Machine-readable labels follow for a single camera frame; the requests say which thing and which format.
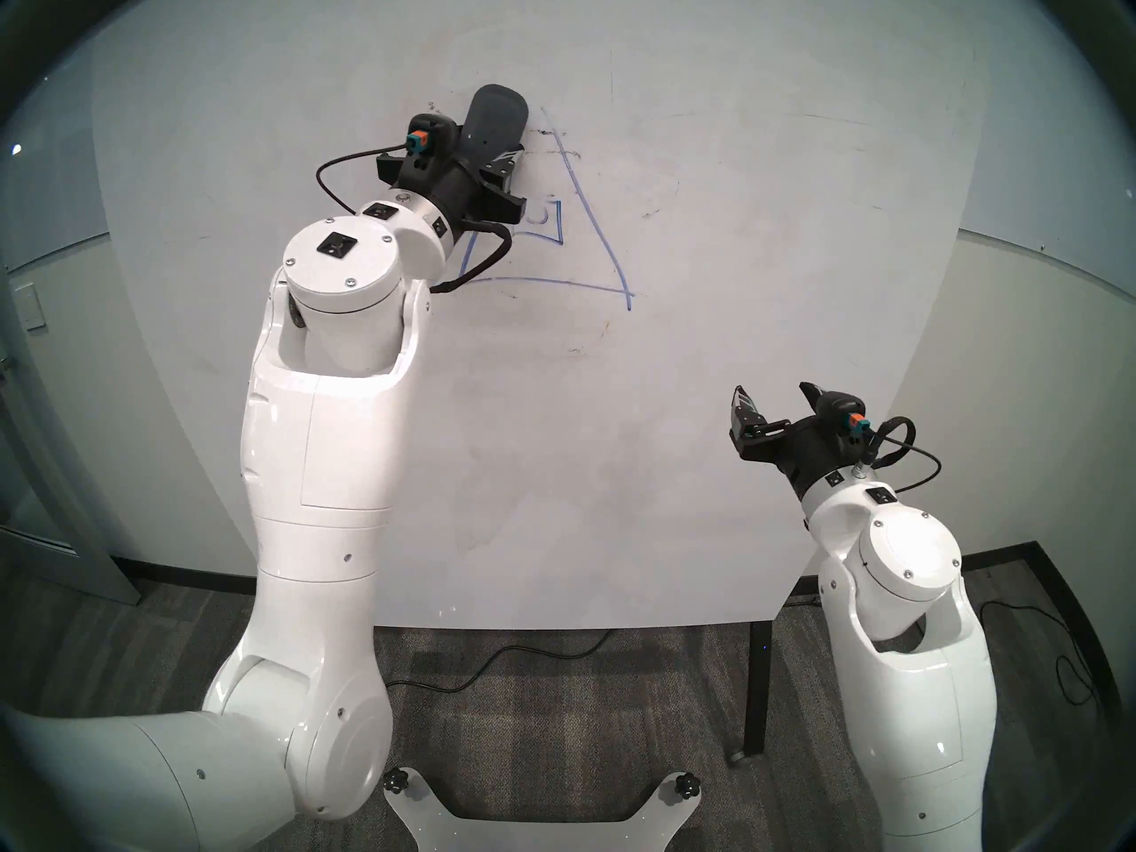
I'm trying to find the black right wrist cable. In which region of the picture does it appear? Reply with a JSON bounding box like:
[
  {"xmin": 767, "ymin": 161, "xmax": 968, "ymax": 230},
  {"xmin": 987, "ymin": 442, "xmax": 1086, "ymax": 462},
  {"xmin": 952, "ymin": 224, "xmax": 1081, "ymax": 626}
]
[{"xmin": 859, "ymin": 414, "xmax": 943, "ymax": 492}]

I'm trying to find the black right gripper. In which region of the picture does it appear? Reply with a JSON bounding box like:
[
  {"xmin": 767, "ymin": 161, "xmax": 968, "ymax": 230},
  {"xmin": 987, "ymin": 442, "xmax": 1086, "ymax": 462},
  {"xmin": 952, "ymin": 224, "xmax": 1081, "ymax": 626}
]
[{"xmin": 729, "ymin": 379, "xmax": 867, "ymax": 498}]

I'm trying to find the white whiteboard table surface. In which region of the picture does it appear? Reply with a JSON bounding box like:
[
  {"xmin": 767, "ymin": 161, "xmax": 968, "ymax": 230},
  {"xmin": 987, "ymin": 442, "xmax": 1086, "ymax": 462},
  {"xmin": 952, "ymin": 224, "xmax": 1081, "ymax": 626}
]
[{"xmin": 89, "ymin": 0, "xmax": 990, "ymax": 634}]

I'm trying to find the grey glass door frame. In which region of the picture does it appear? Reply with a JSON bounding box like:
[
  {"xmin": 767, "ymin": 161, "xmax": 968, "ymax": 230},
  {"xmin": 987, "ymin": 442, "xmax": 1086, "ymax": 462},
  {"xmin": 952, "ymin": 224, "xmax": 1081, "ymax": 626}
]
[{"xmin": 0, "ymin": 256, "xmax": 143, "ymax": 607}]

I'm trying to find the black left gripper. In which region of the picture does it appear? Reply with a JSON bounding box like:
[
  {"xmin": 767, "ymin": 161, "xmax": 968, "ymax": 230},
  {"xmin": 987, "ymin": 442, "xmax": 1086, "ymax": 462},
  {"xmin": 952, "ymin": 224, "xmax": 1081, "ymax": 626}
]
[{"xmin": 377, "ymin": 146, "xmax": 525, "ymax": 235}]

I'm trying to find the dark grey whiteboard eraser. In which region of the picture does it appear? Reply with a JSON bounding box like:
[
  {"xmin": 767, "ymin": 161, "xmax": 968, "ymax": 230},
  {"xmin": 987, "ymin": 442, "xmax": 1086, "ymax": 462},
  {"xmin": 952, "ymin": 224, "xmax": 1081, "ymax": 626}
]
[{"xmin": 463, "ymin": 83, "xmax": 531, "ymax": 163}]

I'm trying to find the looped black floor cable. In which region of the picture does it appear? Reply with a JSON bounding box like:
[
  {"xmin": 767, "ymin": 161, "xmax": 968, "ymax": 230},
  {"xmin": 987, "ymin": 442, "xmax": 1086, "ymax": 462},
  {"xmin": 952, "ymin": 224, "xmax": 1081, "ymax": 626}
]
[{"xmin": 976, "ymin": 597, "xmax": 1101, "ymax": 709}]

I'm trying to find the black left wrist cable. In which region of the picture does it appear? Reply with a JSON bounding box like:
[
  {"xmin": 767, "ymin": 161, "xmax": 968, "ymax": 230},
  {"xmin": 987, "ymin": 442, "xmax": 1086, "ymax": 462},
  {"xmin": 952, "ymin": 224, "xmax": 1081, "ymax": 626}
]
[{"xmin": 315, "ymin": 149, "xmax": 515, "ymax": 295}]

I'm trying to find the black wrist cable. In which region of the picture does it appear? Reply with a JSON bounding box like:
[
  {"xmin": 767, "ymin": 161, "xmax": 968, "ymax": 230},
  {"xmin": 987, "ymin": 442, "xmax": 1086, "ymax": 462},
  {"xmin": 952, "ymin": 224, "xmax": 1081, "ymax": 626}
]
[
  {"xmin": 859, "ymin": 414, "xmax": 943, "ymax": 492},
  {"xmin": 315, "ymin": 149, "xmax": 515, "ymax": 295}
]

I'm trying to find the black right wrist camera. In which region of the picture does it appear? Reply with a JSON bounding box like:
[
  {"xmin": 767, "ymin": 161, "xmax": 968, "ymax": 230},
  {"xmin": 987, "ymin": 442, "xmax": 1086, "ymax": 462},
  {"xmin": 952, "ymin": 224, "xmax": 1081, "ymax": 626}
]
[{"xmin": 816, "ymin": 389, "xmax": 869, "ymax": 441}]

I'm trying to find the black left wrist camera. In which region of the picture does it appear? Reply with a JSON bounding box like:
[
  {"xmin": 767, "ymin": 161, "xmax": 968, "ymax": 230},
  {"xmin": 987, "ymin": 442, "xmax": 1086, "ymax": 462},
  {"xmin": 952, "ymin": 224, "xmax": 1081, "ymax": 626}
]
[{"xmin": 404, "ymin": 114, "xmax": 458, "ymax": 164}]

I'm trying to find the long black floor cable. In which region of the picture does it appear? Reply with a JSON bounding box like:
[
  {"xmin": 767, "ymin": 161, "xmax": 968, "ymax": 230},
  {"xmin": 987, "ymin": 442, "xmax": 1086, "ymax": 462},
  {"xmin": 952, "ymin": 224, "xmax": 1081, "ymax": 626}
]
[{"xmin": 382, "ymin": 628, "xmax": 615, "ymax": 691}]

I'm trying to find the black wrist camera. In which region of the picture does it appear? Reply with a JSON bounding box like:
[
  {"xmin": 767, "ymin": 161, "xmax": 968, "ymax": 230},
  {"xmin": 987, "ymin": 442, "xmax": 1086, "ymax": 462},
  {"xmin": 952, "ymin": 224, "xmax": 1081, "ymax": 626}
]
[
  {"xmin": 816, "ymin": 389, "xmax": 869, "ymax": 441},
  {"xmin": 404, "ymin": 114, "xmax": 458, "ymax": 164}
]

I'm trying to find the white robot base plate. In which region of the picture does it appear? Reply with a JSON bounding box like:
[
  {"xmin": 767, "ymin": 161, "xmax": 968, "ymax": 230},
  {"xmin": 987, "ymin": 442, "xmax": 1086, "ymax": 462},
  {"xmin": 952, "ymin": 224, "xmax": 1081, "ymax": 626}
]
[{"xmin": 383, "ymin": 770, "xmax": 702, "ymax": 852}]

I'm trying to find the black table leg with caster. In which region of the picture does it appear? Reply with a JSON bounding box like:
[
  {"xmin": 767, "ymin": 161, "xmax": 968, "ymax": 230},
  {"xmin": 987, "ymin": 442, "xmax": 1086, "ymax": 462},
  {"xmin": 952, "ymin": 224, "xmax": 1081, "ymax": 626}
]
[{"xmin": 728, "ymin": 619, "xmax": 775, "ymax": 765}]

